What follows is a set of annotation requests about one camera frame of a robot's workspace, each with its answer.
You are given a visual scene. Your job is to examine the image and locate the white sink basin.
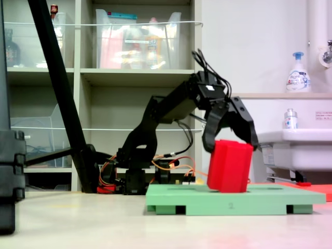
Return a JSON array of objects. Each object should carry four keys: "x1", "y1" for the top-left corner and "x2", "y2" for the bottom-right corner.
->
[{"x1": 256, "y1": 128, "x2": 332, "y2": 172}]

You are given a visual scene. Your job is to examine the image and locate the beige shelf unit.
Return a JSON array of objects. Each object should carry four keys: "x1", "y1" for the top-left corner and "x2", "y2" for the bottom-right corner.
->
[{"x1": 2, "y1": 0, "x2": 203, "y2": 193}]

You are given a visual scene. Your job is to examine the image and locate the green shape sorter board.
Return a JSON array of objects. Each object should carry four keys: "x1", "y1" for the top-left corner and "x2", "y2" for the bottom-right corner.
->
[{"x1": 145, "y1": 183, "x2": 327, "y2": 216}]

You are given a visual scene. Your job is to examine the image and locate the orange and black servo cable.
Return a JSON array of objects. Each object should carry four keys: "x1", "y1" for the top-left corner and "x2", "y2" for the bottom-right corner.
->
[{"x1": 151, "y1": 118, "x2": 209, "y2": 179}]

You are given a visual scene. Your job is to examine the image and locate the clear plastic storage bin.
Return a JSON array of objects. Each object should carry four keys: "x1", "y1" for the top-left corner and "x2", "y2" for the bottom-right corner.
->
[
  {"x1": 4, "y1": 11, "x2": 68, "y2": 68},
  {"x1": 95, "y1": 9, "x2": 182, "y2": 70},
  {"x1": 10, "y1": 103, "x2": 73, "y2": 169}
]

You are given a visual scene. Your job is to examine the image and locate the black tripod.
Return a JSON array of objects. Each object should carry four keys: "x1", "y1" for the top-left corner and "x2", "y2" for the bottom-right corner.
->
[{"x1": 24, "y1": 0, "x2": 102, "y2": 194}]

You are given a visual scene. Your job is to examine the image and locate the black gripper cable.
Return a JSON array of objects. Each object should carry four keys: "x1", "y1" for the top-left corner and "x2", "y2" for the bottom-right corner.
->
[{"x1": 191, "y1": 49, "x2": 233, "y2": 101}]

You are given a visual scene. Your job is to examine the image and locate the red cross columnar block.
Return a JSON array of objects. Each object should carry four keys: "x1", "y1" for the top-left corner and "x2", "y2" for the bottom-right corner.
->
[{"x1": 206, "y1": 139, "x2": 254, "y2": 194}]

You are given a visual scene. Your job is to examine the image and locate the white soap pump bottle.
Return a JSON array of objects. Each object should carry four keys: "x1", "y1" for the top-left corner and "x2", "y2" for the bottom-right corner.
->
[{"x1": 286, "y1": 51, "x2": 312, "y2": 93}]

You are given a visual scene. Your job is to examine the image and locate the dark labelled bottle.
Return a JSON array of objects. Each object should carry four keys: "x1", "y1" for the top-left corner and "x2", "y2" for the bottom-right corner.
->
[{"x1": 4, "y1": 27, "x2": 21, "y2": 67}]

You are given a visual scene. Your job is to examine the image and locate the notched black stack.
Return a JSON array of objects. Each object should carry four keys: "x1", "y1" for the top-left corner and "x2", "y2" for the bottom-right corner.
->
[{"x1": 0, "y1": 129, "x2": 26, "y2": 236}]

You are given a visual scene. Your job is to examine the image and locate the small clear sanitizer bottle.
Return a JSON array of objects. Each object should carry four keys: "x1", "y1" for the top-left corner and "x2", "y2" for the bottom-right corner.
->
[{"x1": 283, "y1": 108, "x2": 299, "y2": 130}]

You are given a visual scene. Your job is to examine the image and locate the dark vertical post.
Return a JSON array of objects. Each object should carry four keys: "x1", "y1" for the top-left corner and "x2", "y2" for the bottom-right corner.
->
[{"x1": 0, "y1": 0, "x2": 11, "y2": 132}]

